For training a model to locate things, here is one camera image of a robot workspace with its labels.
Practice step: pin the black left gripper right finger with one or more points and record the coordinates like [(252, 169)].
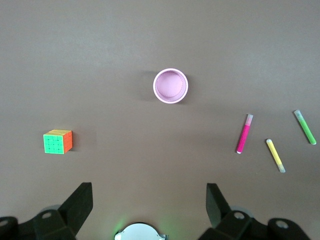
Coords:
[(220, 212)]

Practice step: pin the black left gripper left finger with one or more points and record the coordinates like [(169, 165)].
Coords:
[(75, 207)]

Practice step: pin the pink marker pen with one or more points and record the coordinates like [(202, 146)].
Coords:
[(243, 136)]

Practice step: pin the multicoloured puzzle cube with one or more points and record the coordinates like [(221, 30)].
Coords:
[(56, 143)]

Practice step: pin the yellow marker pen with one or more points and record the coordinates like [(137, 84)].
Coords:
[(274, 153)]

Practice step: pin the green marker pen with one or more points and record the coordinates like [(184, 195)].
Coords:
[(305, 127)]

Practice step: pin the pink plastic cup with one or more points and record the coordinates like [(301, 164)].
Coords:
[(170, 86)]

